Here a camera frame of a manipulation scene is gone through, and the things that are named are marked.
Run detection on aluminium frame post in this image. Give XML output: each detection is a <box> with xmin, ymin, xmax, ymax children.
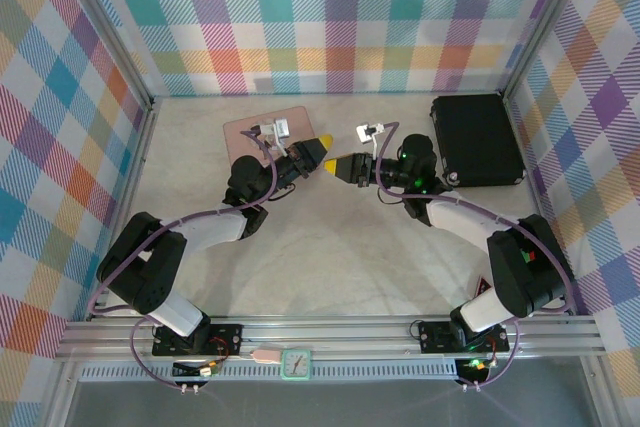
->
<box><xmin>501</xmin><ymin>0</ymin><xmax>601</xmax><ymax>101</ymax></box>
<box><xmin>53</xmin><ymin>0</ymin><xmax>155</xmax><ymax>106</ymax></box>

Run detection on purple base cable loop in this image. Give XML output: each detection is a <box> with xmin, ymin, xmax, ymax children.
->
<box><xmin>462</xmin><ymin>319</ymin><xmax>524</xmax><ymax>391</ymax></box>
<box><xmin>130</xmin><ymin>319</ymin><xmax>201</xmax><ymax>391</ymax></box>

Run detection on small pink white device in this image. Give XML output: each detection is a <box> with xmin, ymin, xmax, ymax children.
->
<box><xmin>251</xmin><ymin>345</ymin><xmax>284</xmax><ymax>365</ymax></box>

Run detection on green square clock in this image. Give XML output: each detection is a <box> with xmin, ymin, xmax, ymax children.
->
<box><xmin>280</xmin><ymin>349</ymin><xmax>315</xmax><ymax>381</ymax></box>

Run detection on black hard case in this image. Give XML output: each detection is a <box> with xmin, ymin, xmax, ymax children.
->
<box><xmin>430</xmin><ymin>93</ymin><xmax>528</xmax><ymax>189</ymax></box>

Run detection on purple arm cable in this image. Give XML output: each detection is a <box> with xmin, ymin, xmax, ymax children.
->
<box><xmin>372</xmin><ymin>120</ymin><xmax>579</xmax><ymax>318</ymax></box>
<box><xmin>87</xmin><ymin>128</ymin><xmax>279</xmax><ymax>317</ymax></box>

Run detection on pink patterned board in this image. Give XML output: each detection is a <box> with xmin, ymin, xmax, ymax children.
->
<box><xmin>222</xmin><ymin>105</ymin><xmax>314</xmax><ymax>174</ymax></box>

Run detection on aluminium mounting rail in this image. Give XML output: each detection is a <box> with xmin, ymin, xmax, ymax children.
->
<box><xmin>54</xmin><ymin>315</ymin><xmax>609</xmax><ymax>362</ymax></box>

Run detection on aluminium frame bar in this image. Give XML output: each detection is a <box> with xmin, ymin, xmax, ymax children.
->
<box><xmin>84</xmin><ymin>96</ymin><xmax>162</xmax><ymax>323</ymax></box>

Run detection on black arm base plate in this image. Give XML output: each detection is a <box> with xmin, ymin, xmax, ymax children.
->
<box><xmin>417</xmin><ymin>319</ymin><xmax>511</xmax><ymax>354</ymax></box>
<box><xmin>152</xmin><ymin>322</ymin><xmax>245</xmax><ymax>359</ymax></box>

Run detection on slotted grey cable duct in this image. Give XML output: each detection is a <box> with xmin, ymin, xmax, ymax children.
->
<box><xmin>79</xmin><ymin>358</ymin><xmax>496</xmax><ymax>383</ymax></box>

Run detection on small wired connector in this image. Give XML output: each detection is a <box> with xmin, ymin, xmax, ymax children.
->
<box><xmin>457</xmin><ymin>355</ymin><xmax>499</xmax><ymax>379</ymax></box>
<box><xmin>172</xmin><ymin>359</ymin><xmax>224</xmax><ymax>379</ymax></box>

